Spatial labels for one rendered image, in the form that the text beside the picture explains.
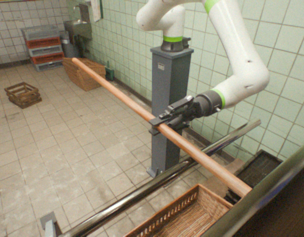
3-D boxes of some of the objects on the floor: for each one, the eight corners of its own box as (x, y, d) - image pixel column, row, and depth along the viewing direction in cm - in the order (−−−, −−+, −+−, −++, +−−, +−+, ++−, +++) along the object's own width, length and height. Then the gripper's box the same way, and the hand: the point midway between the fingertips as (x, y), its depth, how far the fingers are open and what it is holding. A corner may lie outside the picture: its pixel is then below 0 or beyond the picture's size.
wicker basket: (81, 93, 338) (78, 77, 322) (67, 82, 372) (63, 67, 356) (107, 84, 365) (105, 69, 349) (91, 75, 399) (88, 61, 383)
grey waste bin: (84, 61, 461) (79, 35, 429) (67, 65, 443) (60, 38, 411) (78, 57, 486) (73, 32, 454) (61, 60, 468) (55, 35, 436)
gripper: (213, 90, 70) (158, 113, 58) (206, 127, 79) (157, 153, 68) (197, 82, 75) (143, 102, 63) (192, 118, 84) (144, 141, 73)
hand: (159, 124), depth 67 cm, fingers closed on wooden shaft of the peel, 3 cm apart
